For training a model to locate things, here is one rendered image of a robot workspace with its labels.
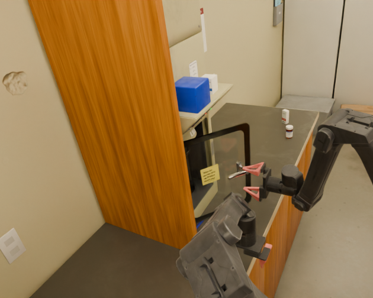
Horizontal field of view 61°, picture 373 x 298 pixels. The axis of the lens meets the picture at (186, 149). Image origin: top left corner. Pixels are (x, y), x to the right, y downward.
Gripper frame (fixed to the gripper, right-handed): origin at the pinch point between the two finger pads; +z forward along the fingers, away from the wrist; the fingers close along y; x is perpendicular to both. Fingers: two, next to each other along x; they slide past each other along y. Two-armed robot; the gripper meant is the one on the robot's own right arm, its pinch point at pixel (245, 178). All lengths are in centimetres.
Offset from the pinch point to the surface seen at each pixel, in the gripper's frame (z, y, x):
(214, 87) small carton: 13.5, 33.8, -7.0
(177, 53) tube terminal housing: 22, 49, 2
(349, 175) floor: -31, -119, -186
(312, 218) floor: -11, -119, -116
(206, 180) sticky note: 14.1, -0.2, 5.6
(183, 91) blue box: 15.4, 38.8, 11.1
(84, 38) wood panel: 41, 59, 22
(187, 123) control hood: 13.6, 29.1, 14.4
